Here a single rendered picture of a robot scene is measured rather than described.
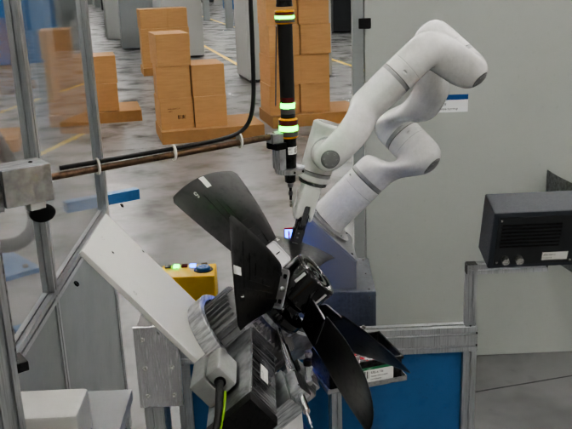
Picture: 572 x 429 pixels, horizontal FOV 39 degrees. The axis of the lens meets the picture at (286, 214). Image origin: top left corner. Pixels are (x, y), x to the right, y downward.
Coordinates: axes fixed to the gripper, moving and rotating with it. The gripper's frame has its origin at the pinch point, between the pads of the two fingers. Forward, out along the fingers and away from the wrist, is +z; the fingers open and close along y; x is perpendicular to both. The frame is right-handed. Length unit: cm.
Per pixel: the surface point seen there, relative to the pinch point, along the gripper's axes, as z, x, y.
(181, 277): 22.9, -27.3, -8.6
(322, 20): -30, 58, -794
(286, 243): 2.4, -2.5, 2.4
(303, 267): -4.0, -1.3, 36.0
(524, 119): -32, 106, -157
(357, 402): 16, 15, 54
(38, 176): -17, -57, 60
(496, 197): -21, 54, -14
